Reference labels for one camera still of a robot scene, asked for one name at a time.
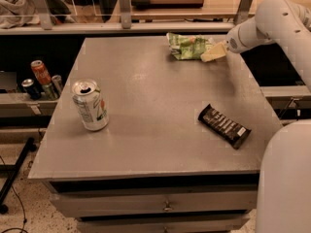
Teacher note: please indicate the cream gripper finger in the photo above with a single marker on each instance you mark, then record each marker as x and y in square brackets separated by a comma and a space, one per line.
[219, 50]

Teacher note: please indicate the green jalapeno chip bag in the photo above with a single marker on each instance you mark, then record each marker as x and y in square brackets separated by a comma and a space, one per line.
[188, 47]

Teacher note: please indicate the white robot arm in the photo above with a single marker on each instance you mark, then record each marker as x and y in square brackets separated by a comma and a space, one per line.
[276, 43]

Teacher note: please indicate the black candy bar wrapper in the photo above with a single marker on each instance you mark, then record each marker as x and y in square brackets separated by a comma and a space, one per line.
[233, 132]

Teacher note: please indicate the white green soda can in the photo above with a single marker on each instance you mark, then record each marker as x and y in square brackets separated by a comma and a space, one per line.
[90, 104]

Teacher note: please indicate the lower grey drawer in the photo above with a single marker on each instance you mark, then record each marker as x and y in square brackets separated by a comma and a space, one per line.
[172, 224]

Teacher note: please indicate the grey drawer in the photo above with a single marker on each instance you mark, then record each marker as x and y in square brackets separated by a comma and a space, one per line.
[172, 224]
[156, 201]

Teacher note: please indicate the red soda can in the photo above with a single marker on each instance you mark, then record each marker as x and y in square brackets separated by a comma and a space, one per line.
[41, 72]

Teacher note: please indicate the dark blue soda can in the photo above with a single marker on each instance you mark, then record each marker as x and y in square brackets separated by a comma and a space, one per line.
[31, 89]

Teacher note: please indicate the upper grey drawer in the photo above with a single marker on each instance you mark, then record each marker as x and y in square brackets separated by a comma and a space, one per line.
[156, 201]

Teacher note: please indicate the grey cloth bundle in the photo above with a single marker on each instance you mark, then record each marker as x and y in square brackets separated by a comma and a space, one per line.
[16, 13]

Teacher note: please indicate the grey can shelf tray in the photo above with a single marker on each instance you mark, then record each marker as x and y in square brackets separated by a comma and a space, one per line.
[21, 105]

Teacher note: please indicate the black stand leg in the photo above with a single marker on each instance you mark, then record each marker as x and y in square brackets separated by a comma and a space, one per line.
[10, 171]

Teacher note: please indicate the right metal rail bracket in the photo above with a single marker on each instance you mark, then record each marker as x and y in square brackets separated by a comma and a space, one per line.
[242, 11]

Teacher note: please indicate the metal rail bracket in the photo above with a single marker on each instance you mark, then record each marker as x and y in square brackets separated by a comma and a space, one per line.
[125, 14]
[43, 13]
[242, 11]

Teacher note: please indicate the middle metal rail bracket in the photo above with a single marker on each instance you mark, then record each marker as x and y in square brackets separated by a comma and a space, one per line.
[125, 14]

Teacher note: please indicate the left metal rail bracket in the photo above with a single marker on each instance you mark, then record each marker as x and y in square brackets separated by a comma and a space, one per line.
[43, 13]

